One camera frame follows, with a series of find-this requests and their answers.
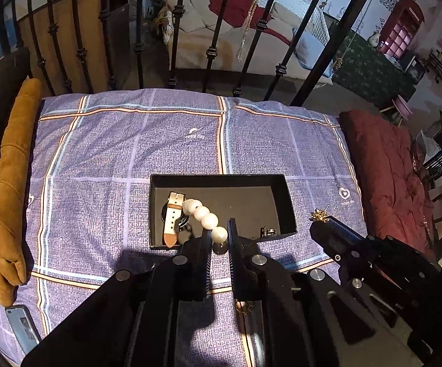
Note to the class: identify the black jewelry box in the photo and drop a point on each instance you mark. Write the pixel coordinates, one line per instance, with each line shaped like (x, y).
(240, 198)

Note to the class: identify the brown suede pillow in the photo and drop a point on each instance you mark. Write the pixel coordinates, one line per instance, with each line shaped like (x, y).
(10, 183)

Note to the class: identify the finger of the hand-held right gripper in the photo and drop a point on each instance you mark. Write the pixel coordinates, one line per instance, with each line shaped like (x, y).
(334, 244)
(347, 229)

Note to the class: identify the red phone booth cabinet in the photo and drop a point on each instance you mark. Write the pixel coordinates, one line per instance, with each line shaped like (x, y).
(408, 11)

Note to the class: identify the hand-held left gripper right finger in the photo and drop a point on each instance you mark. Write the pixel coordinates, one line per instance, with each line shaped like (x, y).
(233, 254)

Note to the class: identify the black iron bed rail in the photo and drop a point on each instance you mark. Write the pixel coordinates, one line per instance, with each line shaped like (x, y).
(210, 51)

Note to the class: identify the smartphone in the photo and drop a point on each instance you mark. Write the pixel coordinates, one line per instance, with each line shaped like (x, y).
(24, 327)

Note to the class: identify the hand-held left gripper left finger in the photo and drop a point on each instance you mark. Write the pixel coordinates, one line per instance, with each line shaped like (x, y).
(206, 254)

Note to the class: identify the small gold ornament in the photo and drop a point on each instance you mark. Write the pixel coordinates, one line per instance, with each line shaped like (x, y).
(244, 308)

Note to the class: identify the pink chair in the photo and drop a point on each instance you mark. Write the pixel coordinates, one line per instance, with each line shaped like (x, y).
(401, 105)

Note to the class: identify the green floral tablecloth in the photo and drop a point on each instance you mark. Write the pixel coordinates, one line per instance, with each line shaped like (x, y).
(370, 68)

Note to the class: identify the red blanket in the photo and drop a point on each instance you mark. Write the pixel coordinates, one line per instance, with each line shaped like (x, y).
(232, 2)

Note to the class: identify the white vase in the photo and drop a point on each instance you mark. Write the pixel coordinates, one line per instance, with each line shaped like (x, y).
(374, 39)

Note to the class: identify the gold brooch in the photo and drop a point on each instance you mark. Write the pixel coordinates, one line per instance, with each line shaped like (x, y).
(318, 215)

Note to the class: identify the beige pillow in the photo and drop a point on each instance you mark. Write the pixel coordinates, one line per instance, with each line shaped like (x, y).
(196, 15)

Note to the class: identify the dark red quilt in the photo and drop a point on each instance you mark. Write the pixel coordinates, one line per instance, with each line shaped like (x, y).
(385, 168)

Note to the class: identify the white mattress bed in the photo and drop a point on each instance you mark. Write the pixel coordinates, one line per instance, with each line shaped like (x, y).
(307, 19)

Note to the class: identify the wooden board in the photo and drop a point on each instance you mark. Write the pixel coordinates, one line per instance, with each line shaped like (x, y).
(87, 26)

